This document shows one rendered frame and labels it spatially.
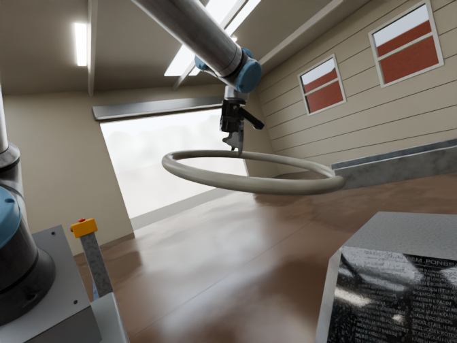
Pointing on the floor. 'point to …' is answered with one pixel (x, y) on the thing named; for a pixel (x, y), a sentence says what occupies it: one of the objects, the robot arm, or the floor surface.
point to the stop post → (93, 255)
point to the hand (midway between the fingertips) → (236, 155)
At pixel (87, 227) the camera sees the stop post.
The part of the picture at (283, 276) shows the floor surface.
